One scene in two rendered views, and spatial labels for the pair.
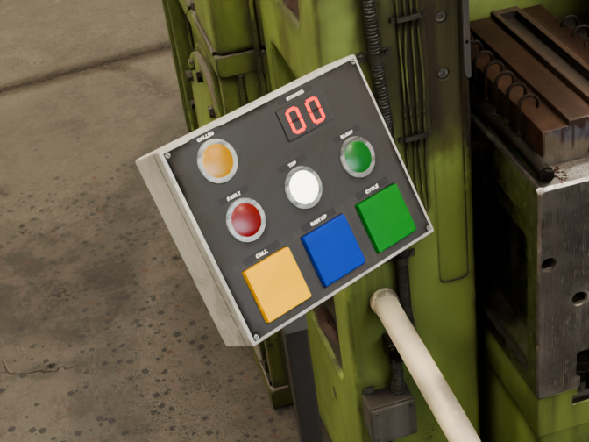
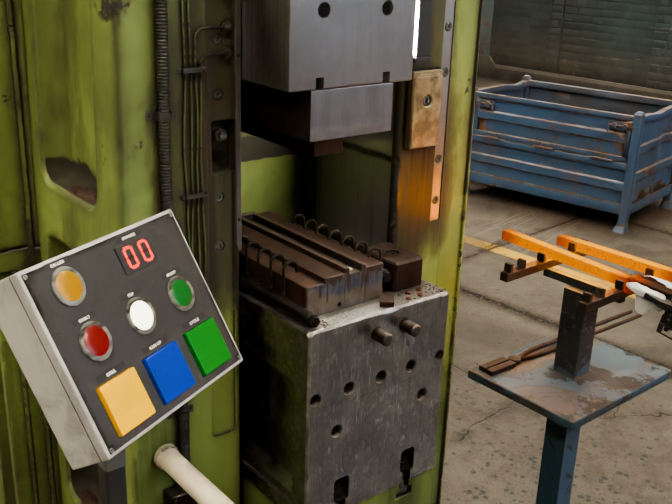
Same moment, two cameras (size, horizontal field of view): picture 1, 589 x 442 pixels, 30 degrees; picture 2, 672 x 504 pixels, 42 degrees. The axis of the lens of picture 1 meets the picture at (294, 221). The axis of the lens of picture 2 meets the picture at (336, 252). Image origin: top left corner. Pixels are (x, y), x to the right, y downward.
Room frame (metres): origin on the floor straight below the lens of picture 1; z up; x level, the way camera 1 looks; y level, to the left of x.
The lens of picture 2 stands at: (0.06, 0.29, 1.64)
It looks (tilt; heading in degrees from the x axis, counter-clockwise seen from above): 20 degrees down; 332
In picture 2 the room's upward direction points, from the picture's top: 2 degrees clockwise
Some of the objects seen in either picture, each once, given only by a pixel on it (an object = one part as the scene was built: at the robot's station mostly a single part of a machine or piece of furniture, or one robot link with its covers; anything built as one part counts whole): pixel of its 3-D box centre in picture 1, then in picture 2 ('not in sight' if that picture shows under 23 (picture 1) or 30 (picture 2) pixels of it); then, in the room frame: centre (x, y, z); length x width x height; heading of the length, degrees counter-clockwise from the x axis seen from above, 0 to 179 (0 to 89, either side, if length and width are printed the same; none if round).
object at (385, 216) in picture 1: (385, 217); (205, 347); (1.27, -0.13, 1.01); 0.07 x 0.05 x 0.07; 126
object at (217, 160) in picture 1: (217, 160); (68, 286); (1.23, 0.09, 1.16); 0.05 x 0.03 x 0.04; 101
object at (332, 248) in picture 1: (332, 250); (167, 372); (1.21, -0.05, 1.01); 0.07 x 0.05 x 0.07; 126
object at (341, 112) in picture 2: not in sight; (287, 94); (1.71, -0.47, 1.32); 0.42 x 0.20 x 0.10; 11
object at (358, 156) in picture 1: (358, 156); (181, 293); (1.31, -0.10, 1.09); 0.05 x 0.03 x 0.04; 101
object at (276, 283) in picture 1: (276, 284); (124, 401); (1.16, 0.04, 1.01); 0.07 x 0.05 x 0.07; 126
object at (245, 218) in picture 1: (245, 219); (96, 340); (1.19, 0.06, 1.09); 0.05 x 0.03 x 0.04; 101
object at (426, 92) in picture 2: not in sight; (423, 109); (1.69, -0.79, 1.27); 0.09 x 0.02 x 0.17; 101
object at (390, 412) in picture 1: (389, 411); not in sight; (1.55, -0.13, 0.36); 0.09 x 0.07 x 0.12; 101
